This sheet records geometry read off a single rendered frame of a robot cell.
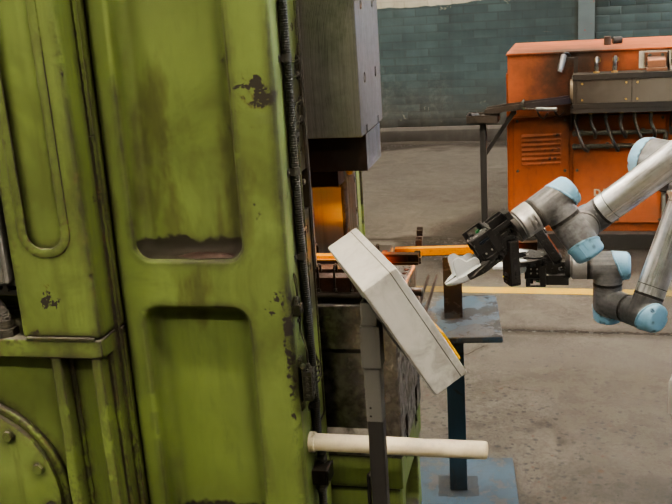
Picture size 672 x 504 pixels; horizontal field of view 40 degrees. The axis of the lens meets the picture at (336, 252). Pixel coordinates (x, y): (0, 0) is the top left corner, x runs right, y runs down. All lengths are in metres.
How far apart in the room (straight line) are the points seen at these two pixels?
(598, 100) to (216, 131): 3.94
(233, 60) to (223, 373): 0.79
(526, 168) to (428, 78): 4.24
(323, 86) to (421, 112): 7.94
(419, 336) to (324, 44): 0.82
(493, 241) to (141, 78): 0.90
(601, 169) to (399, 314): 4.36
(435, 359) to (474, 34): 8.35
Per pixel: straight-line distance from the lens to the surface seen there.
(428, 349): 1.87
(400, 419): 2.57
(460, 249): 2.89
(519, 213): 2.14
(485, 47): 10.09
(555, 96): 6.04
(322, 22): 2.31
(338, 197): 2.79
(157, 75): 2.24
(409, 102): 10.26
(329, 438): 2.38
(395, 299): 1.81
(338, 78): 2.32
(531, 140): 6.06
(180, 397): 2.46
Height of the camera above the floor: 1.73
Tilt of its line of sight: 16 degrees down
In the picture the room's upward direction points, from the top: 4 degrees counter-clockwise
